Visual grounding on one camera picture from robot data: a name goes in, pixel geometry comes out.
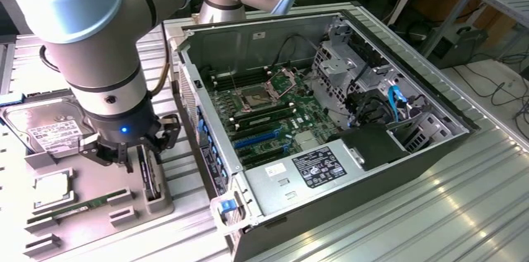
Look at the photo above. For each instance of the black RAM slot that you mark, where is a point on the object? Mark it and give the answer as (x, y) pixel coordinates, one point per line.
(244, 84)
(240, 76)

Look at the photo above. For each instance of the black plastic shroud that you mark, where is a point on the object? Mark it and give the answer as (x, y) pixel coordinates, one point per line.
(372, 145)

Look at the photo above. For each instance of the black expansion slot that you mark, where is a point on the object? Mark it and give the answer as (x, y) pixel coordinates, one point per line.
(263, 154)

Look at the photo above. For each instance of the green RAM stick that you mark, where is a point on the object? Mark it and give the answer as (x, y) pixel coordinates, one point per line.
(265, 119)
(96, 202)

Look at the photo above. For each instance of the CPU socket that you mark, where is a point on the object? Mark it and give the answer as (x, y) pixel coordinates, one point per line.
(256, 98)

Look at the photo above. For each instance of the silver chipset heatsink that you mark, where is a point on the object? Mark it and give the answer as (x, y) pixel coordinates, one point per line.
(308, 138)

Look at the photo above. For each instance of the silver CPU chip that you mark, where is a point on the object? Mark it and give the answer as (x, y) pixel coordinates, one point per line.
(50, 190)

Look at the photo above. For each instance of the black box on floor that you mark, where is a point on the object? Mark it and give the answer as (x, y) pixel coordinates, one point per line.
(459, 46)

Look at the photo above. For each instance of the thin locking lever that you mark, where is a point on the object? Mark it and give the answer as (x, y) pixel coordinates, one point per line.
(235, 84)

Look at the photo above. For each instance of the blue card retainer clips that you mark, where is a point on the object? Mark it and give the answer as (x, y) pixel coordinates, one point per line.
(213, 147)

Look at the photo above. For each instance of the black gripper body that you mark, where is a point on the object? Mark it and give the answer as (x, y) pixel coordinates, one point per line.
(120, 121)

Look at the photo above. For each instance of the grey power supply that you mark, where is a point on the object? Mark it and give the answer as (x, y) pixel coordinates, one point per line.
(285, 190)

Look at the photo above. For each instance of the metal disk bay cage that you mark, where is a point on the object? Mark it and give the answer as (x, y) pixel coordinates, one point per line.
(335, 70)

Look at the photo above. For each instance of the grey parts rack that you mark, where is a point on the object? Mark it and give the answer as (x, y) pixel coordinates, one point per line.
(96, 181)

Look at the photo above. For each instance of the blue connector block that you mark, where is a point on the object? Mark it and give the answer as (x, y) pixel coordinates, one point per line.
(13, 99)

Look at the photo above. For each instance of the green motherboard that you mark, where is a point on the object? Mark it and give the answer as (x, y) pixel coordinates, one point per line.
(303, 104)

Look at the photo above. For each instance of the blue case latch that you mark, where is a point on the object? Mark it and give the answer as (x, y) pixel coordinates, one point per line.
(227, 206)

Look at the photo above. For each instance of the open black PC case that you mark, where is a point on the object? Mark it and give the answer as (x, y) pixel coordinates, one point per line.
(414, 166)

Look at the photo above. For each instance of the metal socket cover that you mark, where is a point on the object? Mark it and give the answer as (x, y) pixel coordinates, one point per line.
(285, 72)

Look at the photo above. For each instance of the silver hard disk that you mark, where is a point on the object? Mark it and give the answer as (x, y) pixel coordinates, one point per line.
(46, 125)

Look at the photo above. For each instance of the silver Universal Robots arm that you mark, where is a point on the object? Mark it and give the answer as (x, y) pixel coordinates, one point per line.
(84, 11)

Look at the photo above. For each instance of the blue expansion slot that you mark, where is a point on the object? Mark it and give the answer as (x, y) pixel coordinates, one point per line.
(255, 138)

